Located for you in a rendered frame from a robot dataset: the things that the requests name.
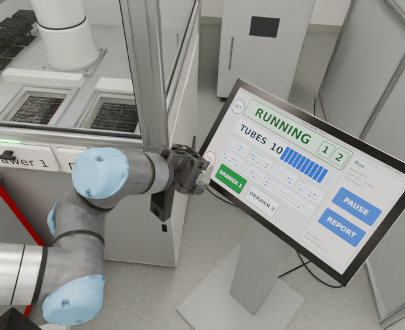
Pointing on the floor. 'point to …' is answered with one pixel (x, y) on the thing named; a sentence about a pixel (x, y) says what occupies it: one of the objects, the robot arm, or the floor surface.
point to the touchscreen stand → (245, 287)
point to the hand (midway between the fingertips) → (203, 181)
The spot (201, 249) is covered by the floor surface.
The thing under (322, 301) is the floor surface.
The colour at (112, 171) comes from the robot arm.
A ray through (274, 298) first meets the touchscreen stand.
